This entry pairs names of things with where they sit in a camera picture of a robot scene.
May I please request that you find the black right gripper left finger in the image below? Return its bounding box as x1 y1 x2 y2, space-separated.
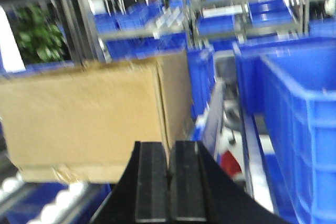
89 142 168 223

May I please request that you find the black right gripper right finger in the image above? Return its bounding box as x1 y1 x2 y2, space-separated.
170 141 286 223

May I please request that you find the large brown cardboard box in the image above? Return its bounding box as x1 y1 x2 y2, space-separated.
1 50 193 184

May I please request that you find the blue bin beside box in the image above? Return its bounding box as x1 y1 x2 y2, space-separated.
187 47 215 119

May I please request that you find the large blue plastic crate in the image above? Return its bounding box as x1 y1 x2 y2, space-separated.
233 37 335 223

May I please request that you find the green plant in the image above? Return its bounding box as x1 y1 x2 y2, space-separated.
14 5 66 65

